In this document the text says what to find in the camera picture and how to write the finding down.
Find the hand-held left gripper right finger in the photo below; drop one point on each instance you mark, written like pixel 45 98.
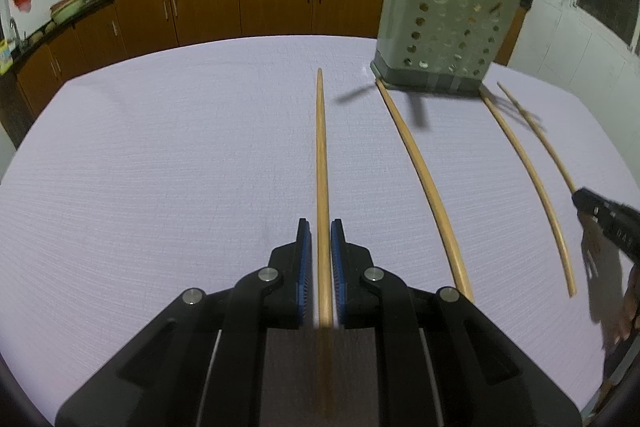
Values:
pixel 337 272

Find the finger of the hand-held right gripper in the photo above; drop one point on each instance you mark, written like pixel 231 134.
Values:
pixel 587 202

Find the green perforated utensil holder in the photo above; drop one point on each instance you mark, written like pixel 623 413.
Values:
pixel 450 32

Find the green basin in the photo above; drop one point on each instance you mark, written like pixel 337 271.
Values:
pixel 67 9

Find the metal faucet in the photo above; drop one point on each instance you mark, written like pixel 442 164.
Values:
pixel 14 32

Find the yellow detergent bottle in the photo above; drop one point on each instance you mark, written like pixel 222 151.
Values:
pixel 5 57

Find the wooden chopstick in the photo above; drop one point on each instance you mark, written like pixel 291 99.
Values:
pixel 540 188
pixel 542 135
pixel 431 188
pixel 324 182

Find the person's right hand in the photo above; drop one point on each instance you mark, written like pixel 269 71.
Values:
pixel 626 307

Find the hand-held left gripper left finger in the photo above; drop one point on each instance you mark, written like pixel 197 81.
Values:
pixel 303 272

